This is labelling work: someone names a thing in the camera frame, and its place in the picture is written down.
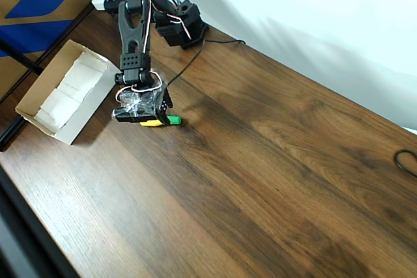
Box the yellow green-capped marker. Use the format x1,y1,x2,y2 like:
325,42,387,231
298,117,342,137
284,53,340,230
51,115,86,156
139,115,182,128

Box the white cardboard box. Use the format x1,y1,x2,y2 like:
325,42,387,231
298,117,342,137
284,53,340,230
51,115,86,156
15,39,124,146

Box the black metal bar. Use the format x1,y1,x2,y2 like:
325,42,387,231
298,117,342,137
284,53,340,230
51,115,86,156
0,39,45,76

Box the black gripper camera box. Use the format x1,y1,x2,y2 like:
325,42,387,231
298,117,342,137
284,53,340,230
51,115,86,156
111,107,159,124

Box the thin black cable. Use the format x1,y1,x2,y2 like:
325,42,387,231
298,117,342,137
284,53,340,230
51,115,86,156
167,38,247,87

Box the black table frame bar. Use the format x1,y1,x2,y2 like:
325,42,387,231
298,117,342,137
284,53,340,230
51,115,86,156
0,116,26,152

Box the black cable loop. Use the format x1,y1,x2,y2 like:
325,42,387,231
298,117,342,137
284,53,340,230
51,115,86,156
394,149,417,177

